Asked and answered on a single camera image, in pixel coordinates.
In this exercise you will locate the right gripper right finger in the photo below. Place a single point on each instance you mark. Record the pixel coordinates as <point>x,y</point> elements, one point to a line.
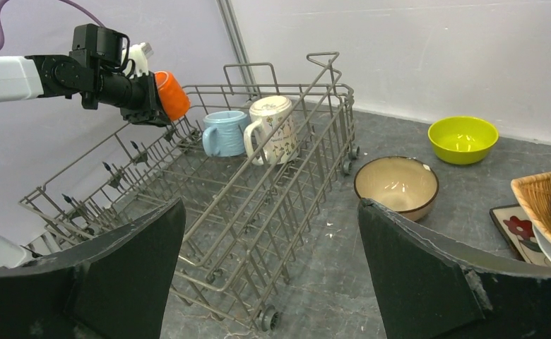
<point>429,285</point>

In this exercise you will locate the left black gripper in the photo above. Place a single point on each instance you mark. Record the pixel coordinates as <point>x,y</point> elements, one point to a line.
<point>137,98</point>

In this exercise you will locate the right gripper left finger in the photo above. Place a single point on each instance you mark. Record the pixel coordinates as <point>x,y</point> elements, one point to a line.
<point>112,286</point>

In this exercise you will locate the orange mug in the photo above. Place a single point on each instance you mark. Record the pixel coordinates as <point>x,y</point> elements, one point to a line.
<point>174,100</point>

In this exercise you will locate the light blue mug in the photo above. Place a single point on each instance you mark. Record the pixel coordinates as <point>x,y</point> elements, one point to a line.
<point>223,133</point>

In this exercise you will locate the white floral mug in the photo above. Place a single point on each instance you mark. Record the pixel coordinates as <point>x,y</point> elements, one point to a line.
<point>272,118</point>

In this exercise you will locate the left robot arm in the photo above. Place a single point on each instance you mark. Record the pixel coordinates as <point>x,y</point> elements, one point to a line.
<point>94,69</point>

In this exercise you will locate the beige brown-rimmed bowl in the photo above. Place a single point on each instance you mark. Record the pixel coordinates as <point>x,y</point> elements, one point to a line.
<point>403,184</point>

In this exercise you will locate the square floral plate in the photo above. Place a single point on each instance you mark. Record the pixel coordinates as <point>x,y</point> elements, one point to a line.
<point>521,235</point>

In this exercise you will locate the lime green bowl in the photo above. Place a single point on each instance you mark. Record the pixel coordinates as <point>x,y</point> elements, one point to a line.
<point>462,140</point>

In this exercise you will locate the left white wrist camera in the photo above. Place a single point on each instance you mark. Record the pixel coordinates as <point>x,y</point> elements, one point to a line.
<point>137,60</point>

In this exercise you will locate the grey wire dish rack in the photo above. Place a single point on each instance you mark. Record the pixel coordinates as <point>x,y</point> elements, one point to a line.
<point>245,222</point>

